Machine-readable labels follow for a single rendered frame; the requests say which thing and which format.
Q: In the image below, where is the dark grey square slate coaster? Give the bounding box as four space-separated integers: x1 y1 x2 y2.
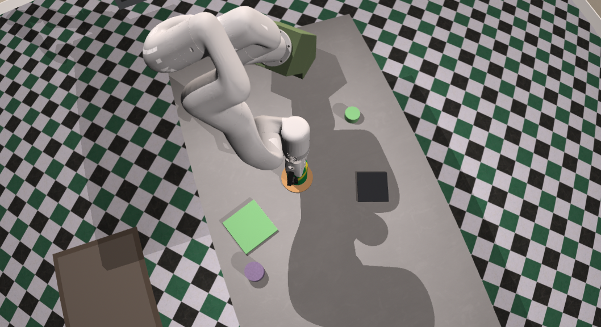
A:
357 172 389 202

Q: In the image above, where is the tan round disc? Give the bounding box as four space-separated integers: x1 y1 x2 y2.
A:
281 167 313 193

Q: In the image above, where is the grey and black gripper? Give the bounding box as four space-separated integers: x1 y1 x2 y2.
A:
285 154 308 186

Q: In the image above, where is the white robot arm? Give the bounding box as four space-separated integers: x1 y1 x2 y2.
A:
143 6 310 170

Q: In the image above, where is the green drink can with yellow stripe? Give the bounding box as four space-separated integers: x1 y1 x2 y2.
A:
294 160 308 185

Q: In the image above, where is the green cylinder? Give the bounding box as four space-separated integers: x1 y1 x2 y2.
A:
344 107 360 123

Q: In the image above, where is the purple cylinder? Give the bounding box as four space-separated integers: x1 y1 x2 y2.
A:
244 262 265 282

